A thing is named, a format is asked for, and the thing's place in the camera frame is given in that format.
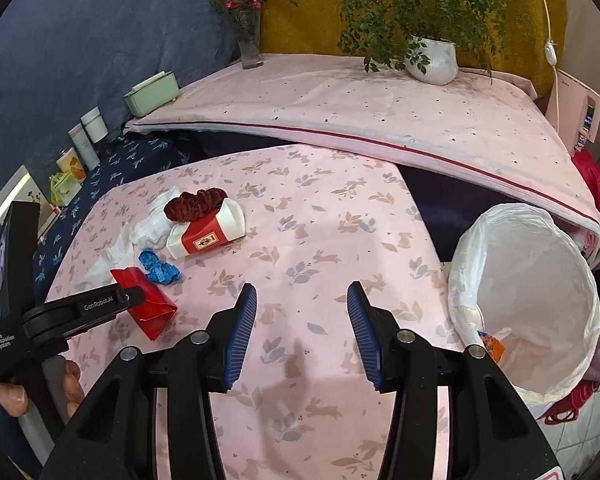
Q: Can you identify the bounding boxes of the green plant in white pot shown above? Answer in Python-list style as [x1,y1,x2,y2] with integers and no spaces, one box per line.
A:
[287,0,536,86]

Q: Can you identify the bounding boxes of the crushed red paper cup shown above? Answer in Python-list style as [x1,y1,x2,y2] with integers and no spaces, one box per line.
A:
[166,199,246,258]

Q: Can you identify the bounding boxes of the red cloth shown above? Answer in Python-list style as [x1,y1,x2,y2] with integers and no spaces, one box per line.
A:
[572,150,600,233]

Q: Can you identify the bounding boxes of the bin with white bag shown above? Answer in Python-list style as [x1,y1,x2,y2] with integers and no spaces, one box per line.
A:
[447,203,600,408]

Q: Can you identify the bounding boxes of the red paper box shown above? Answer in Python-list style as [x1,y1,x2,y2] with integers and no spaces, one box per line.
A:
[110,267,177,342]

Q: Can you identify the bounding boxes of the navy floral cloth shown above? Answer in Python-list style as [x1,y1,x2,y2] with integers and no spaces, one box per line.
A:
[30,130,206,291]

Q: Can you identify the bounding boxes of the blue curtain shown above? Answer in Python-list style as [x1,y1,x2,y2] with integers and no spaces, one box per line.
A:
[0,0,261,321]

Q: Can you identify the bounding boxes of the white gift box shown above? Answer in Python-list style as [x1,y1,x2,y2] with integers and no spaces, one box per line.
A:
[0,164,61,241]

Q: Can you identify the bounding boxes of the pink appliance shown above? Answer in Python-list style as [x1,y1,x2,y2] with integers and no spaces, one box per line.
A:
[545,70,600,153]

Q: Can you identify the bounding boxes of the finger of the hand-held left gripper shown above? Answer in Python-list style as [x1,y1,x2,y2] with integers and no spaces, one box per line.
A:
[65,284,144,335]

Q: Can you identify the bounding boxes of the blue crumpled wrapper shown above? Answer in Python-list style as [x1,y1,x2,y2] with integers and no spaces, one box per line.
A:
[138,249,182,283]

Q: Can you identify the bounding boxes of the yellow cloth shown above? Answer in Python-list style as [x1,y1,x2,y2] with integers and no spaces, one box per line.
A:
[252,0,566,98]

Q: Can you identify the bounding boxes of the tall white canister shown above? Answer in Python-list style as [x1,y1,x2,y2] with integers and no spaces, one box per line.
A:
[68,124,102,170]

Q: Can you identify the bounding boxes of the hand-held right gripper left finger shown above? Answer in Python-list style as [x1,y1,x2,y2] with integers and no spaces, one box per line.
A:
[40,282,259,480]

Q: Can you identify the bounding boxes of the green tissue packet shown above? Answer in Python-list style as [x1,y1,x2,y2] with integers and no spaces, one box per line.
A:
[48,170,81,206]

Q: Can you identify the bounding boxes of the dark red scrunchie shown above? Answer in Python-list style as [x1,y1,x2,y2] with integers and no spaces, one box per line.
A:
[164,187,227,223]

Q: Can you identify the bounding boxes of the white crumpled cloth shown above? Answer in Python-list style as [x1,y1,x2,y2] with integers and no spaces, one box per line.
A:
[129,186,183,250]

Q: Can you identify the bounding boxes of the short white canister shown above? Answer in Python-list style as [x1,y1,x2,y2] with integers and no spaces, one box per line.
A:
[80,106,110,143]

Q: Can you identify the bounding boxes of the pink floral tablecloth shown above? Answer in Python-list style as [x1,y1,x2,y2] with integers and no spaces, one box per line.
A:
[45,144,473,480]

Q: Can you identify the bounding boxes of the can with orange print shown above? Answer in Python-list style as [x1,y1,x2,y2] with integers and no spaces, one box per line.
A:
[56,147,88,183]

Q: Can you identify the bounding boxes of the pink dotted bedsheet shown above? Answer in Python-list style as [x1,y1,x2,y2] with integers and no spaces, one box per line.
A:
[124,52,600,246]

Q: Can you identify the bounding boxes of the orange snack wrapper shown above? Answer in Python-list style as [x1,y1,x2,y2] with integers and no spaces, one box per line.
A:
[477,330,506,363]

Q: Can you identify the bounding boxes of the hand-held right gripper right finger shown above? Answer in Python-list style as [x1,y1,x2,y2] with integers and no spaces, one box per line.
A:
[346,281,561,480]

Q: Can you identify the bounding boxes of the red plastic handle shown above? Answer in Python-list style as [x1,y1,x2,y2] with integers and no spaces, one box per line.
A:
[545,380,600,423]

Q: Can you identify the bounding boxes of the person's left hand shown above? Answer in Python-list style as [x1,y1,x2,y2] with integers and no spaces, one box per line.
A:
[0,360,86,418]

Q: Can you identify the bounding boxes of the pale green box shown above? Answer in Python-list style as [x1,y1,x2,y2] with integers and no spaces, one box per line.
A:
[124,71,181,117]

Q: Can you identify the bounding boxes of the glass vase with pink flowers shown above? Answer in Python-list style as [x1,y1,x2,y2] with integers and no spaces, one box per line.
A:
[209,0,271,70]

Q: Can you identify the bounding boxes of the white cable with switch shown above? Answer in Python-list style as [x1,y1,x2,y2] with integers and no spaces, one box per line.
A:
[530,0,566,133]

